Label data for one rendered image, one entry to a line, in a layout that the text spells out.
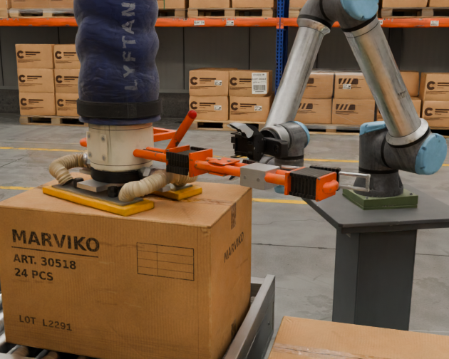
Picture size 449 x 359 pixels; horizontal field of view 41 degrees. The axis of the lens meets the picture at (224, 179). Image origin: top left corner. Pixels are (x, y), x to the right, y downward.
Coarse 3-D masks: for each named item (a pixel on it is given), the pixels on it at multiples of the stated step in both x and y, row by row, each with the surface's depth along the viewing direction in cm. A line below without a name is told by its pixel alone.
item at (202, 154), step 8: (168, 152) 146; (176, 152) 145; (184, 152) 149; (192, 152) 143; (200, 152) 145; (208, 152) 148; (168, 160) 148; (176, 160) 146; (184, 160) 143; (192, 160) 143; (168, 168) 147; (176, 168) 145; (184, 168) 144; (192, 168) 144; (192, 176) 144
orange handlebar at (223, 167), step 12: (156, 132) 190; (168, 132) 183; (84, 144) 169; (144, 156) 154; (156, 156) 152; (204, 168) 142; (216, 168) 140; (228, 168) 138; (276, 180) 130; (324, 192) 124
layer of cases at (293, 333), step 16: (288, 320) 181; (304, 320) 181; (288, 336) 171; (304, 336) 171; (320, 336) 171; (336, 336) 171; (352, 336) 172; (368, 336) 172; (384, 336) 172; (400, 336) 172; (416, 336) 172; (432, 336) 172; (448, 336) 172; (272, 352) 163; (288, 352) 163; (304, 352) 163; (320, 352) 163; (336, 352) 163; (352, 352) 163; (368, 352) 163; (384, 352) 163; (400, 352) 163; (416, 352) 163; (432, 352) 163; (448, 352) 163
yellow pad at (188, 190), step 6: (174, 186) 166; (186, 186) 166; (192, 186) 168; (156, 192) 165; (162, 192) 164; (168, 192) 162; (174, 192) 161; (180, 192) 161; (186, 192) 162; (192, 192) 164; (198, 192) 166; (174, 198) 161; (180, 198) 161
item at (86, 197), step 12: (48, 192) 164; (60, 192) 161; (72, 192) 160; (84, 192) 158; (96, 192) 158; (108, 192) 154; (84, 204) 155; (96, 204) 152; (108, 204) 150; (120, 204) 148; (132, 204) 150; (144, 204) 150
